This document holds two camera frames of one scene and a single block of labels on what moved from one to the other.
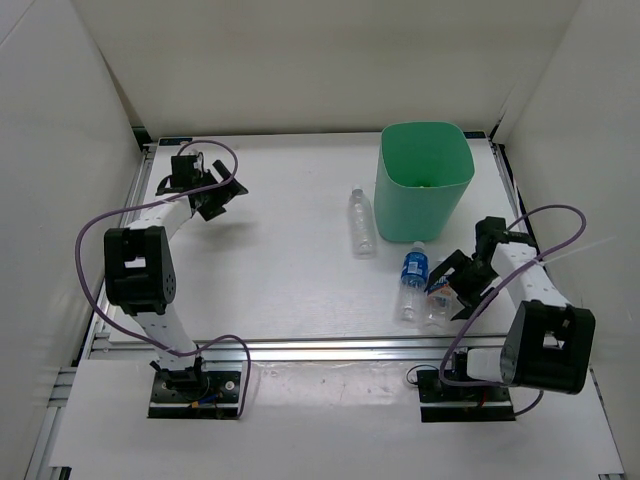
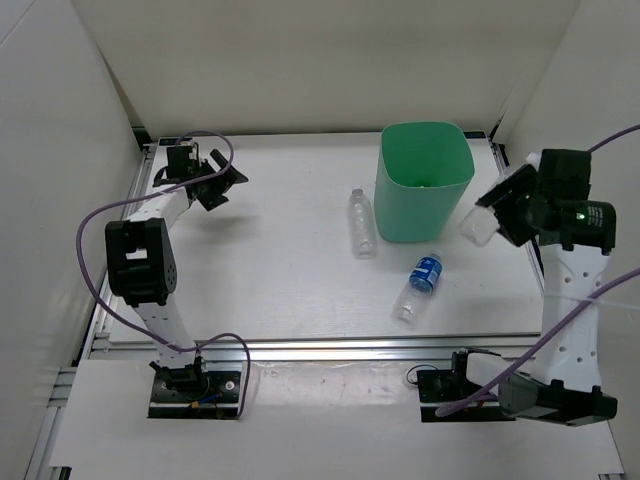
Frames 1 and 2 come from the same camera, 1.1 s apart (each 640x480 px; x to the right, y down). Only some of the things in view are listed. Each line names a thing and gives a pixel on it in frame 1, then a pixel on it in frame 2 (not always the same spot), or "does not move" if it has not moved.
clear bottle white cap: x=361 y=223 does not move
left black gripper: x=223 y=195 to x=222 y=182
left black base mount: x=194 y=394 does not move
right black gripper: x=458 y=260 to x=512 y=230
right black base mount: x=449 y=395 does not move
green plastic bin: x=423 y=171 does not move
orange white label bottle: x=443 y=301 to x=480 y=224
